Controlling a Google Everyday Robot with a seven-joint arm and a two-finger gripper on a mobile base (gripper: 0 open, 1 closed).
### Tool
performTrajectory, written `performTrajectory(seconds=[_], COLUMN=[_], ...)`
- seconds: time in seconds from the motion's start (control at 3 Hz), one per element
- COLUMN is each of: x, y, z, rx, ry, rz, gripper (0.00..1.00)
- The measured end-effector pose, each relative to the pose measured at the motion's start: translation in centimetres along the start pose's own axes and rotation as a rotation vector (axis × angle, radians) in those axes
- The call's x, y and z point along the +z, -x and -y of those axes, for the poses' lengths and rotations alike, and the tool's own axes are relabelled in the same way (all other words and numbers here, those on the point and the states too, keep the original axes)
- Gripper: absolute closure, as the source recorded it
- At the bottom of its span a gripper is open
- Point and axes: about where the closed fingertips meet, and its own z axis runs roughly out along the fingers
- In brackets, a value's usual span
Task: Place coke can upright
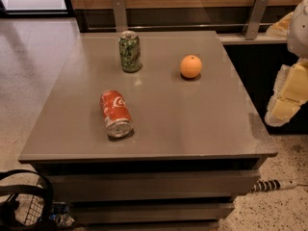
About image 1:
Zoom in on orange fruit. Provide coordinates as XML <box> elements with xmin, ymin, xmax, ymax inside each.
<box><xmin>180</xmin><ymin>55</ymin><xmax>202</xmax><ymax>78</ymax></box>

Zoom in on red coke can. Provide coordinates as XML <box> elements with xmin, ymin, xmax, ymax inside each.
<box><xmin>100</xmin><ymin>90</ymin><xmax>133</xmax><ymax>138</ymax></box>

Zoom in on striped black white cable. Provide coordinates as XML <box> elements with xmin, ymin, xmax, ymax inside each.
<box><xmin>249</xmin><ymin>179</ymin><xmax>299</xmax><ymax>193</ymax></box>

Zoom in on grey drawer cabinet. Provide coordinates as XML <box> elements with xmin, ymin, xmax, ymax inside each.
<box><xmin>20</xmin><ymin>31</ymin><xmax>276</xmax><ymax>231</ymax></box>

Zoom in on wooden counter with shelf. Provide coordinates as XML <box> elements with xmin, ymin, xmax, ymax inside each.
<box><xmin>69</xmin><ymin>0</ymin><xmax>301</xmax><ymax>35</ymax></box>

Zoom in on wire mesh basket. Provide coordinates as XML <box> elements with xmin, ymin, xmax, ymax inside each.
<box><xmin>22</xmin><ymin>194</ymin><xmax>44</xmax><ymax>225</ymax></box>

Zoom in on metal bracket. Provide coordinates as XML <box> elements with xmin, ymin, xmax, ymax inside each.
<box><xmin>112</xmin><ymin>0</ymin><xmax>128</xmax><ymax>32</ymax></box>
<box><xmin>242</xmin><ymin>0</ymin><xmax>269</xmax><ymax>40</ymax></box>

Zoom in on green soda can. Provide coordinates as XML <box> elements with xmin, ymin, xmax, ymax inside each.
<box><xmin>118</xmin><ymin>31</ymin><xmax>141</xmax><ymax>73</ymax></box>

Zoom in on left metal bracket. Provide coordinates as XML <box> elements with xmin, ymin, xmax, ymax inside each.
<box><xmin>112</xmin><ymin>0</ymin><xmax>128</xmax><ymax>32</ymax></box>

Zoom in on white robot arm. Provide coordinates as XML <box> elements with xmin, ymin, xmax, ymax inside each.
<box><xmin>265</xmin><ymin>0</ymin><xmax>308</xmax><ymax>127</ymax></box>

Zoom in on right metal bracket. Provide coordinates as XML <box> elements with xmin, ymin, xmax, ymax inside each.
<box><xmin>242</xmin><ymin>0</ymin><xmax>269</xmax><ymax>40</ymax></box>

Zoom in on black bag with straps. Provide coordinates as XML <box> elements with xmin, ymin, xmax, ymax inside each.
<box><xmin>0</xmin><ymin>169</ymin><xmax>55</xmax><ymax>231</ymax></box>

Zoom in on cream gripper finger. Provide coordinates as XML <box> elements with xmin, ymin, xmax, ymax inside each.
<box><xmin>266</xmin><ymin>13</ymin><xmax>293</xmax><ymax>39</ymax></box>
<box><xmin>265</xmin><ymin>58</ymin><xmax>308</xmax><ymax>127</ymax></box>

